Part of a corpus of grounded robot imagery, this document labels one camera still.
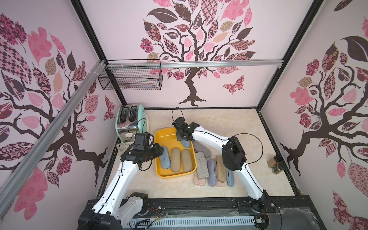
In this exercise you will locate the black base frame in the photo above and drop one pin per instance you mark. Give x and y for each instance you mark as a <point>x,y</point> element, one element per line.
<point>288,212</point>

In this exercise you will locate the black wire basket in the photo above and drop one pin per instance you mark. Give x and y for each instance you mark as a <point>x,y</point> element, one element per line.
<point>132,74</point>

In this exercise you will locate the tan glasses case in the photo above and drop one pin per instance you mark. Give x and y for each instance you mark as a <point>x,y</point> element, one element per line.
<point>175,160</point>
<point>220,170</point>

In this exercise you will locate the lavender glasses case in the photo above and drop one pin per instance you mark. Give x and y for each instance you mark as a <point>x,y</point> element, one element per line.
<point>212,179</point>

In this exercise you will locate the beige glasses case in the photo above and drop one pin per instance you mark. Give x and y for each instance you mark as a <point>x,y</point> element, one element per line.
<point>187,161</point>

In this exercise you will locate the pink glasses case left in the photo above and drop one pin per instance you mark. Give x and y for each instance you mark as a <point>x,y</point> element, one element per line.
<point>199,182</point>

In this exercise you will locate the horizontal aluminium rail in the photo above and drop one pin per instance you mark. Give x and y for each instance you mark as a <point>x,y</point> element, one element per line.
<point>198,64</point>

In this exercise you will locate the pink glasses case right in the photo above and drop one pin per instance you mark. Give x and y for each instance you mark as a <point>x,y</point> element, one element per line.
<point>221,184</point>

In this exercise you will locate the diagonal aluminium rail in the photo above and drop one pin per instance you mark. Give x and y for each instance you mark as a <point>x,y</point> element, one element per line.
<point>19,176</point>

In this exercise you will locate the brown spice jar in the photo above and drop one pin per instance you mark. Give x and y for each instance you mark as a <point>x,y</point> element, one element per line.
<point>274,161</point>

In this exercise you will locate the dark spice jar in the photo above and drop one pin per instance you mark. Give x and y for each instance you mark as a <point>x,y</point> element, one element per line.
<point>276,169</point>

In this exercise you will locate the mint green chrome toaster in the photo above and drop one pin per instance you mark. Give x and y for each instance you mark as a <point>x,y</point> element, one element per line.
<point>131,119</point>

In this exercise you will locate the white slotted cable duct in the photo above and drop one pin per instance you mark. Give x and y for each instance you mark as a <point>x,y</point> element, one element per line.
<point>189,222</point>

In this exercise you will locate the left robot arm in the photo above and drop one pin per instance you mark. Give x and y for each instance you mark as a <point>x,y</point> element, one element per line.
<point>108,213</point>

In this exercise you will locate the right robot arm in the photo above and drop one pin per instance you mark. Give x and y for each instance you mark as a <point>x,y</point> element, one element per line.
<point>233,157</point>

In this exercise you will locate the pink glasses case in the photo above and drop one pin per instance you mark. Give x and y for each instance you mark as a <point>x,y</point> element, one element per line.
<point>221,184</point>
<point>199,182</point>

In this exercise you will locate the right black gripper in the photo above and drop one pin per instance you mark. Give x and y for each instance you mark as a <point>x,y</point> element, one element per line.
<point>181,126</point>

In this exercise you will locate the grey rectangular glasses case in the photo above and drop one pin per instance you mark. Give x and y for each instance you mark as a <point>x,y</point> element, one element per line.
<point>202,169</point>

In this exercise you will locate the white toaster plug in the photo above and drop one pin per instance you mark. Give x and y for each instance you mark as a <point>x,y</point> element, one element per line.
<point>122,147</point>

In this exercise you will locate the yellow plastic storage tray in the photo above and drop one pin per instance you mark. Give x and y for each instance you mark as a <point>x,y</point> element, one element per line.
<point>167,137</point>

